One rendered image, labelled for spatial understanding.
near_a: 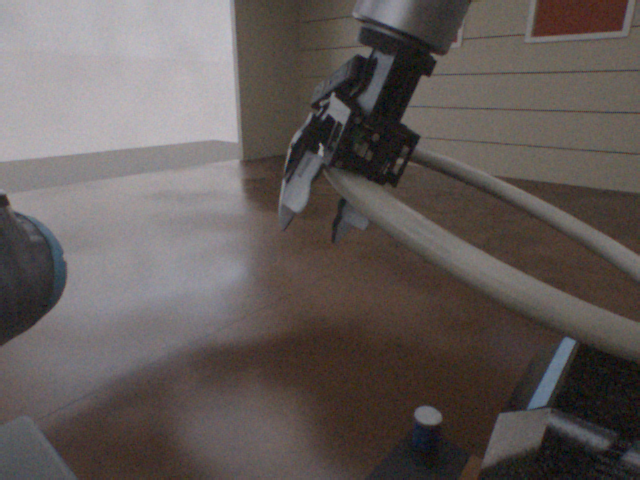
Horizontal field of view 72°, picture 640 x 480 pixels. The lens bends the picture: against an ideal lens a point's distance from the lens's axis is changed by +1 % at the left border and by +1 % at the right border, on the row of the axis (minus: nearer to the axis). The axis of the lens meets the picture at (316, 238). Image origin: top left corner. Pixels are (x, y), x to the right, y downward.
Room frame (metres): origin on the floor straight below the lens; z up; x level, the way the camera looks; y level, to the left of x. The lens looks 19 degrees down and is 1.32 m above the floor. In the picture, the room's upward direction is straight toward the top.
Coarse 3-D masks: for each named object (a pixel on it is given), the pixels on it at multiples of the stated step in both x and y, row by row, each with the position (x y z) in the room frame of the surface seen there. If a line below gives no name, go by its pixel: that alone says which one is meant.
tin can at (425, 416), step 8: (424, 408) 1.36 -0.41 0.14; (432, 408) 1.37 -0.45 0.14; (416, 416) 1.32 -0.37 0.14; (424, 416) 1.32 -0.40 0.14; (432, 416) 1.32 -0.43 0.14; (440, 416) 1.32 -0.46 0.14; (416, 424) 1.31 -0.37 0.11; (424, 424) 1.29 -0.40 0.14; (432, 424) 1.28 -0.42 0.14; (440, 424) 1.30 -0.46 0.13; (416, 432) 1.31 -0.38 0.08; (424, 432) 1.29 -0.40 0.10; (432, 432) 1.28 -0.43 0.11; (416, 440) 1.31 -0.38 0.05; (424, 440) 1.28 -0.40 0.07; (432, 440) 1.28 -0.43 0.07; (424, 448) 1.28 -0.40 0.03; (432, 448) 1.28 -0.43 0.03
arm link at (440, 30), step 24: (360, 0) 0.41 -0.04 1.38; (384, 0) 0.38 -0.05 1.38; (408, 0) 0.38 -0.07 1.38; (432, 0) 0.37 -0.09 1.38; (456, 0) 0.38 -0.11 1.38; (384, 24) 0.38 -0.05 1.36; (408, 24) 0.38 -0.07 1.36; (432, 24) 0.38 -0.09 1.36; (456, 24) 0.39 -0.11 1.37; (432, 48) 0.39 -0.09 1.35
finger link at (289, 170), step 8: (312, 120) 0.43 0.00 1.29; (304, 128) 0.43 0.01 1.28; (312, 128) 0.43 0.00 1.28; (296, 136) 0.44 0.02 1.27; (304, 136) 0.43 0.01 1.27; (312, 136) 0.43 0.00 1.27; (296, 144) 0.43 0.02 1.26; (304, 144) 0.43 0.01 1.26; (312, 144) 0.43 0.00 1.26; (288, 152) 0.44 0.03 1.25; (296, 152) 0.43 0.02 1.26; (304, 152) 0.43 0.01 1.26; (288, 160) 0.44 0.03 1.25; (296, 160) 0.43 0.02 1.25; (288, 168) 0.44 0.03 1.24; (288, 176) 0.43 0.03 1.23
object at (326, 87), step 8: (360, 56) 0.43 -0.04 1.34; (344, 64) 0.46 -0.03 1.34; (352, 64) 0.43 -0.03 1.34; (360, 64) 0.43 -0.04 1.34; (336, 72) 0.47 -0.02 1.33; (344, 72) 0.45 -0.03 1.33; (352, 72) 0.43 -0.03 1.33; (360, 72) 0.43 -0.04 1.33; (328, 80) 0.49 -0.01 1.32; (336, 80) 0.46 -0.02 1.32; (344, 80) 0.44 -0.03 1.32; (352, 80) 0.43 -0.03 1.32; (320, 88) 0.50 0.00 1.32; (328, 88) 0.48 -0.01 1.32; (336, 88) 0.46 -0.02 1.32; (344, 88) 0.45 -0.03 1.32; (320, 96) 0.49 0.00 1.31; (328, 96) 0.48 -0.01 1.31; (312, 104) 0.51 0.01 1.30
